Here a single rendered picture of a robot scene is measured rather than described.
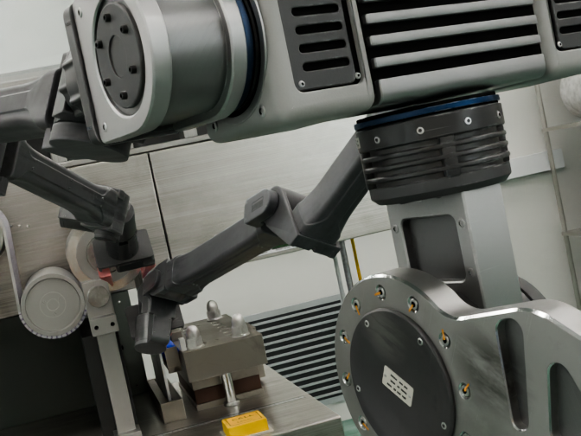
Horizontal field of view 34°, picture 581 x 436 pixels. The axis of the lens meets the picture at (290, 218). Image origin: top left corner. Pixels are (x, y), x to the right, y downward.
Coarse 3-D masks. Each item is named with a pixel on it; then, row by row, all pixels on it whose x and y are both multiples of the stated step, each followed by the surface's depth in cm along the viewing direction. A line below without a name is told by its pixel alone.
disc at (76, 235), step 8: (80, 232) 185; (72, 240) 185; (72, 248) 185; (72, 256) 185; (72, 264) 185; (80, 272) 185; (136, 272) 188; (80, 280) 185; (88, 280) 186; (120, 280) 187; (128, 280) 187; (112, 288) 187
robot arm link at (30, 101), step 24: (48, 72) 97; (0, 96) 103; (24, 96) 99; (48, 96) 95; (0, 120) 102; (24, 120) 98; (48, 120) 95; (0, 144) 124; (48, 144) 94; (72, 144) 91; (120, 144) 91; (0, 168) 125
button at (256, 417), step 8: (240, 416) 172; (248, 416) 170; (256, 416) 169; (264, 416) 168; (224, 424) 169; (232, 424) 167; (240, 424) 166; (248, 424) 166; (256, 424) 167; (264, 424) 167; (224, 432) 171; (232, 432) 166; (240, 432) 166; (248, 432) 166; (256, 432) 167
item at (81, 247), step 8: (88, 232) 185; (80, 240) 185; (88, 240) 185; (80, 248) 185; (80, 256) 185; (80, 264) 185; (88, 264) 185; (88, 272) 185; (96, 272) 186; (112, 272) 186; (120, 272) 187; (128, 272) 187; (112, 280) 186
